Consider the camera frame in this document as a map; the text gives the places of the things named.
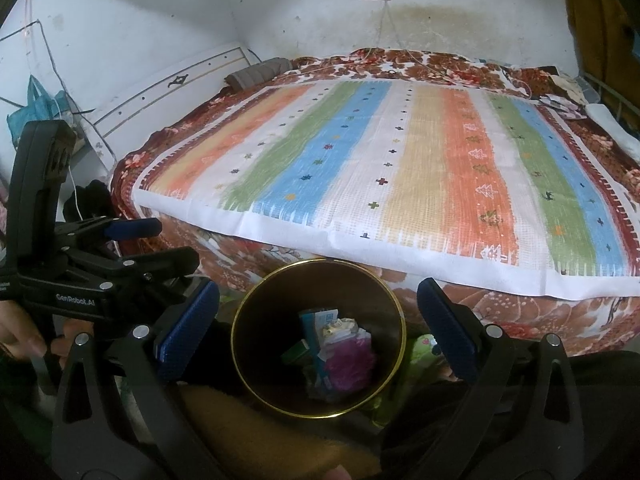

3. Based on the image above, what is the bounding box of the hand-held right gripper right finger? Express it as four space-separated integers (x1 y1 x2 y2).
416 277 586 480

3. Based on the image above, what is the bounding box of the brown floral blanket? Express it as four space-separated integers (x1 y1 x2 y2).
110 47 640 358

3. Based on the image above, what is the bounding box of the small green box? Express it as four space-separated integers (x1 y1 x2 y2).
281 339 313 367

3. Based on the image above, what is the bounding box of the pink plastic bag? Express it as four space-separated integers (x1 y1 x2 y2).
325 337 377 393

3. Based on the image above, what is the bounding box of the green patterned cloth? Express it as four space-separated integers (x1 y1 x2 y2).
372 332 453 423

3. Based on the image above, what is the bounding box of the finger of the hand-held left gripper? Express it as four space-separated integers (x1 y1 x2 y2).
55 216 162 251
65 246 200 321

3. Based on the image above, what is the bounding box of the white headboard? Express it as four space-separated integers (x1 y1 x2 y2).
90 46 251 166

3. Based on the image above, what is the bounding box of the white and blue medicine box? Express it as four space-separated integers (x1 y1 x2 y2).
299 308 346 361

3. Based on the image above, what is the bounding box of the white paper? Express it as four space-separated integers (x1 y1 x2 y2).
327 317 371 348

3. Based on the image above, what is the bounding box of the dark bin with gold rim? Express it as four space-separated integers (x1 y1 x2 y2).
231 258 407 418

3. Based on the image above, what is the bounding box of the black cloth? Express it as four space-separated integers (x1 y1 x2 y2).
62 180 118 221

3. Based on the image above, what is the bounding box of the patterned clothes pile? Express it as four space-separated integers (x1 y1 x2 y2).
537 72 591 121

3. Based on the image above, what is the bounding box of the grey folded cloth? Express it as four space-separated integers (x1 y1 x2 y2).
225 57 293 90

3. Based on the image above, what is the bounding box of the white rolled cloth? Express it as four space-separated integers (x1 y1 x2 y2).
585 102 640 161

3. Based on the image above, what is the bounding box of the striped colourful mat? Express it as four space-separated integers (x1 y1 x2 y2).
135 79 640 301

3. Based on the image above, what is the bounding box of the blue hanging bag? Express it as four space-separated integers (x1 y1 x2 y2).
6 75 76 136

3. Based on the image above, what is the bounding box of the person's left hand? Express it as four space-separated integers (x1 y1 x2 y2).
0 300 51 361

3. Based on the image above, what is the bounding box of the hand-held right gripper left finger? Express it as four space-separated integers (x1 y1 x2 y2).
52 279 236 480

